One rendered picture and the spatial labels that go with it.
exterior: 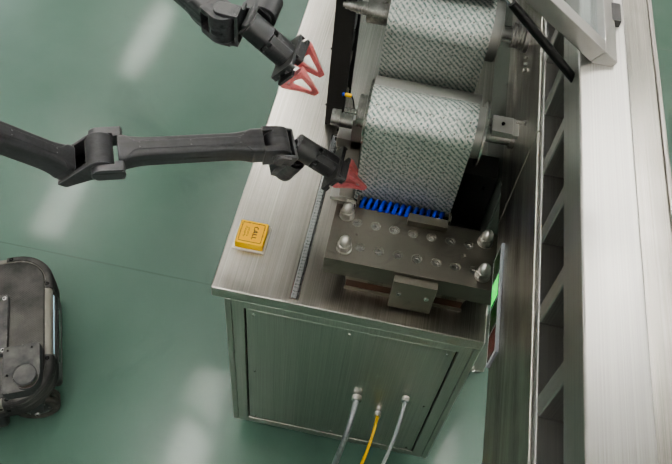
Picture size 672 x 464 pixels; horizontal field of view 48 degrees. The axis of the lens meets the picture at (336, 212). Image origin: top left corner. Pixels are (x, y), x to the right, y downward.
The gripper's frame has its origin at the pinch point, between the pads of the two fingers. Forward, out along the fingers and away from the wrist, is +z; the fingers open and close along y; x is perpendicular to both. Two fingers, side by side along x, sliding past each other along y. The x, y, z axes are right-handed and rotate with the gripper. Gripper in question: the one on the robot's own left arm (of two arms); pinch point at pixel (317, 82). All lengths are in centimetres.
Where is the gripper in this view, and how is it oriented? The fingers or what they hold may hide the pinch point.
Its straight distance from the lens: 163.1
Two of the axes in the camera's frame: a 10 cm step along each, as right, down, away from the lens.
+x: 6.9, -3.4, -6.4
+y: -1.9, 7.7, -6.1
